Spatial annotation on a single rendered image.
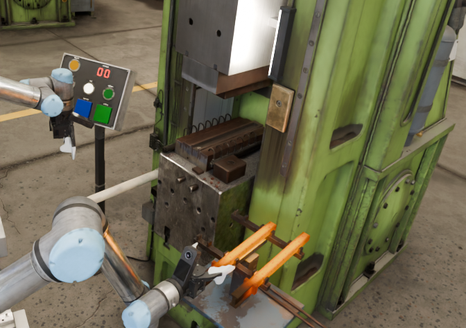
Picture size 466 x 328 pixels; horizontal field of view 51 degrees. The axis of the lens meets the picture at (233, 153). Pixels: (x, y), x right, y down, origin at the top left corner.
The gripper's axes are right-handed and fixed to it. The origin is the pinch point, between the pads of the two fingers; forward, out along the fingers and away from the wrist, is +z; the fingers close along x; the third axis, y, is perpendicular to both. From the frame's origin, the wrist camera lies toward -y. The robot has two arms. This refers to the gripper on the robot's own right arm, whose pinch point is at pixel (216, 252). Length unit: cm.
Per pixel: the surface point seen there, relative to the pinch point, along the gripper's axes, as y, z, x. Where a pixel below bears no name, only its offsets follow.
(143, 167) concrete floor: 100, 129, -162
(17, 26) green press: 96, 227, -485
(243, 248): 6.9, 14.9, 0.8
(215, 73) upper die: -35, 44, -42
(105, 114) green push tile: -1, 33, -92
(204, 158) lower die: 3, 44, -42
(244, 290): 5.9, -1.4, 12.9
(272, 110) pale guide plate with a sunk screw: -25, 54, -20
